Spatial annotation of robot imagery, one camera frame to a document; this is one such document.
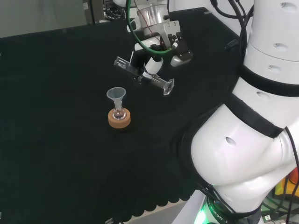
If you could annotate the yellow stop button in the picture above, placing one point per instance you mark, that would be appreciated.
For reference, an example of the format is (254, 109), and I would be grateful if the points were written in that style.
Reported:
(286, 186)

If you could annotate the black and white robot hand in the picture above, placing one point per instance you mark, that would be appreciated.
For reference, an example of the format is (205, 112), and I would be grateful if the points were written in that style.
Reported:
(140, 61)

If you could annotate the small round-bottom glass flask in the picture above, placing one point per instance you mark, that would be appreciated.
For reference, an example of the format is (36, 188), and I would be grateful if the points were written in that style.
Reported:
(119, 114)

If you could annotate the clear graduated cylinder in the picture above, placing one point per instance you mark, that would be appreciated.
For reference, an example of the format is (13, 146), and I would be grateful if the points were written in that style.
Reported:
(168, 87)

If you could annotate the translucent plastic funnel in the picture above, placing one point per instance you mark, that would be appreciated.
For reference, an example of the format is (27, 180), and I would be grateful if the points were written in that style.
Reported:
(116, 93)

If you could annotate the black table cloth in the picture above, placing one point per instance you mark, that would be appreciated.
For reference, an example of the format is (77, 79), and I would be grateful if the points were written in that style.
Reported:
(58, 116)

